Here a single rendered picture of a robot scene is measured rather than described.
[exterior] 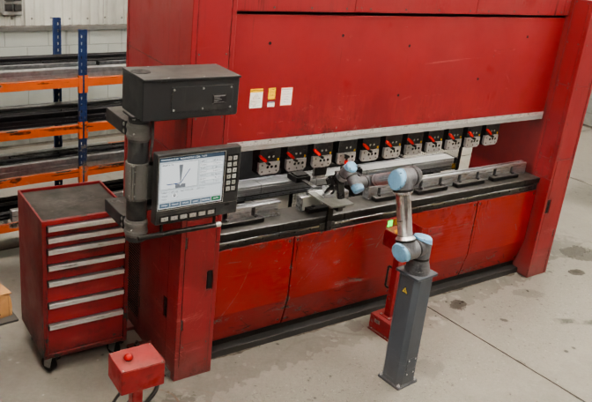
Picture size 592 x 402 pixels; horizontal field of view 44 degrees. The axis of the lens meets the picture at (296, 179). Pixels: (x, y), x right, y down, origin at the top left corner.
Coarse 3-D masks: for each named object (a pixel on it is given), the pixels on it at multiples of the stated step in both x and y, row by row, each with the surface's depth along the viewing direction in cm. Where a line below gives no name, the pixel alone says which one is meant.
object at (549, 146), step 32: (576, 0) 543; (576, 32) 546; (576, 64) 550; (576, 96) 561; (512, 128) 606; (544, 128) 580; (576, 128) 576; (480, 160) 639; (512, 160) 610; (544, 160) 583; (544, 192) 587; (544, 224) 598; (544, 256) 616
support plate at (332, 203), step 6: (312, 192) 471; (330, 192) 474; (318, 198) 462; (324, 198) 463; (330, 198) 464; (336, 198) 465; (324, 204) 457; (330, 204) 456; (336, 204) 457; (342, 204) 458; (348, 204) 459
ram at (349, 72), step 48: (240, 48) 403; (288, 48) 420; (336, 48) 440; (384, 48) 462; (432, 48) 485; (480, 48) 512; (528, 48) 541; (240, 96) 414; (336, 96) 453; (384, 96) 476; (432, 96) 501; (480, 96) 530; (528, 96) 561; (288, 144) 445
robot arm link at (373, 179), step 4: (416, 168) 413; (388, 172) 435; (420, 172) 413; (368, 176) 446; (372, 176) 444; (376, 176) 441; (380, 176) 438; (384, 176) 435; (420, 176) 413; (368, 180) 444; (372, 180) 443; (376, 180) 440; (380, 180) 438; (384, 180) 435; (420, 180) 414; (368, 184) 445; (372, 184) 445; (376, 184) 443; (380, 184) 441; (384, 184) 439
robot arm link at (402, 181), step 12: (408, 168) 410; (396, 180) 406; (408, 180) 406; (396, 192) 408; (408, 192) 407; (396, 204) 412; (408, 204) 410; (396, 216) 415; (408, 216) 411; (408, 228) 412; (396, 240) 414; (408, 240) 411; (396, 252) 415; (408, 252) 410; (420, 252) 418
